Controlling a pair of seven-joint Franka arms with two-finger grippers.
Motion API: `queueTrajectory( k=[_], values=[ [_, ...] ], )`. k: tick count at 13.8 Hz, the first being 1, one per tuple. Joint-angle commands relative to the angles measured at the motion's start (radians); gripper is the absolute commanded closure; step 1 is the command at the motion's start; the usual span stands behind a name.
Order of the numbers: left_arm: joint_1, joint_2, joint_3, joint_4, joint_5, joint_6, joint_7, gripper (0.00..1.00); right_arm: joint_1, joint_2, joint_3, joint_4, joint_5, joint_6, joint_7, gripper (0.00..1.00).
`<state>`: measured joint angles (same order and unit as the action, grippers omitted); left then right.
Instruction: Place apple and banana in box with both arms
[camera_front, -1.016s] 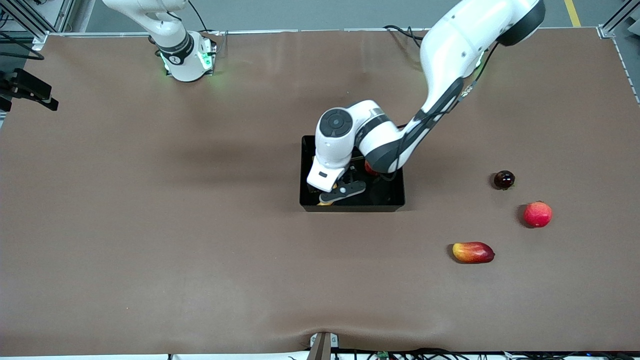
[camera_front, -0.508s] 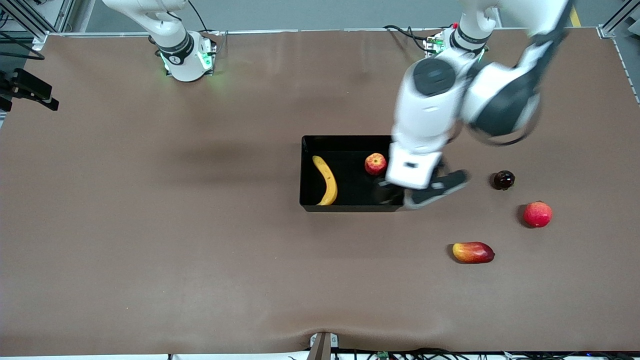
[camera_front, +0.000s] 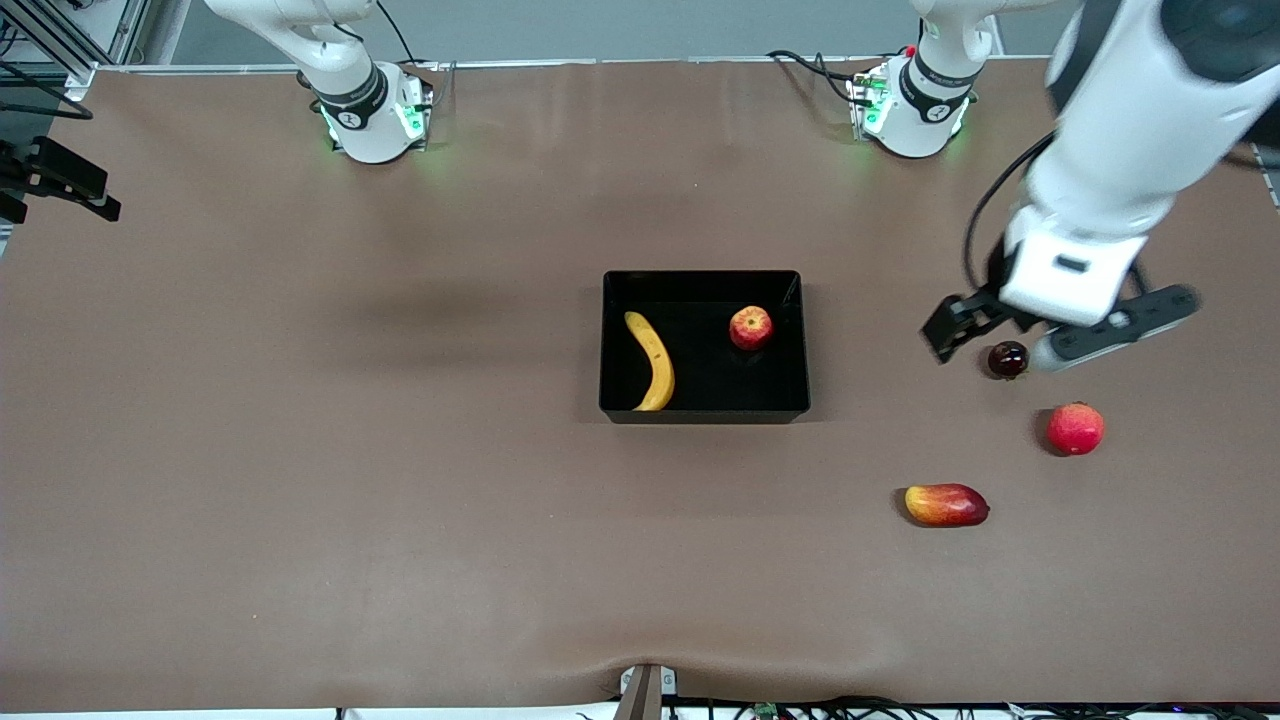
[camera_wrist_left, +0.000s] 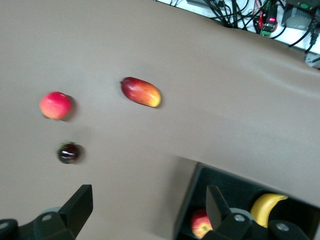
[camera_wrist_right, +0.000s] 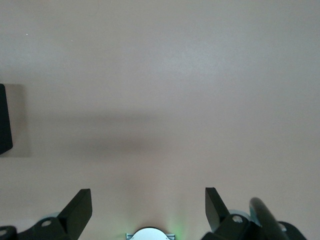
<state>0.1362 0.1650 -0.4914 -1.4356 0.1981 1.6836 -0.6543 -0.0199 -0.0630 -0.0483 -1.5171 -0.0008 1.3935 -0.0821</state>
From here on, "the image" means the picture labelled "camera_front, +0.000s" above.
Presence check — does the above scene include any red yellow apple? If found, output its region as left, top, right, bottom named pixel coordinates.
left=729, top=305, right=774, bottom=352

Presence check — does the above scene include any black plastic box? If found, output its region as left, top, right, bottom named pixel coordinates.
left=598, top=268, right=809, bottom=425

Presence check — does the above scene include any yellow banana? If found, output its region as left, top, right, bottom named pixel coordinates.
left=624, top=311, right=676, bottom=412

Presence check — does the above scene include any round red peach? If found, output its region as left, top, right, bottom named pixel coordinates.
left=1046, top=401, right=1106, bottom=457

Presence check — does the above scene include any red yellow mango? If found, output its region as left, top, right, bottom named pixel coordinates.
left=904, top=483, right=991, bottom=529

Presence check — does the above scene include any brown table cover mat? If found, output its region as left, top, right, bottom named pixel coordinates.
left=0, top=55, right=1280, bottom=713

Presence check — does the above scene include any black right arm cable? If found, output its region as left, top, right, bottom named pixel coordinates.
left=0, top=60, right=93, bottom=121

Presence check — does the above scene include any aluminium profile frame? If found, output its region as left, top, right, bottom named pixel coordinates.
left=0, top=0, right=151, bottom=96

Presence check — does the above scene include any black left base cable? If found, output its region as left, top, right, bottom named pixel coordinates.
left=767, top=48, right=863, bottom=106

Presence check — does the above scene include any black base cable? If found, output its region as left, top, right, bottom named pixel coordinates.
left=375, top=0, right=419, bottom=66
left=767, top=48, right=863, bottom=106

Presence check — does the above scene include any black right base cable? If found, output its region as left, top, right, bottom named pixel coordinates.
left=375, top=0, right=419, bottom=66

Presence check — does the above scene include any black cable bundle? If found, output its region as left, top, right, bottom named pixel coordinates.
left=570, top=695, right=1280, bottom=720

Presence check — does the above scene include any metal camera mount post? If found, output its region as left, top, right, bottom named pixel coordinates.
left=615, top=663, right=679, bottom=720

